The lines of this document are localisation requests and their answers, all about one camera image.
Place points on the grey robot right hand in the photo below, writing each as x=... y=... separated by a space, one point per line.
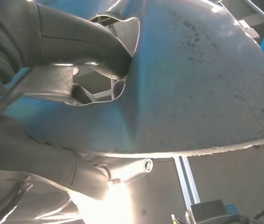
x=75 y=37

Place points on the grey metal rail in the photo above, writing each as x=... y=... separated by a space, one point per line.
x=186 y=182

